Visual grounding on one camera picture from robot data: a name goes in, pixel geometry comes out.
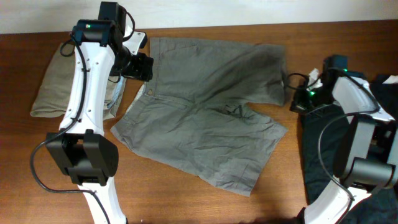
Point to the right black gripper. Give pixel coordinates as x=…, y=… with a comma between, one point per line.
x=301, y=101

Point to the dark navy garment pile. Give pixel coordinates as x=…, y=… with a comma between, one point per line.
x=317, y=149

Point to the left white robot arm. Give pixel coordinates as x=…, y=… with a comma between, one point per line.
x=80, y=149

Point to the grey shorts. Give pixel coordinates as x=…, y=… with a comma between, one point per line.
x=194, y=114

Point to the folded khaki shorts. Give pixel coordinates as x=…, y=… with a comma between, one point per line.
x=54, y=92

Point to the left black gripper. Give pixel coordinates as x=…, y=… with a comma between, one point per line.
x=142, y=66

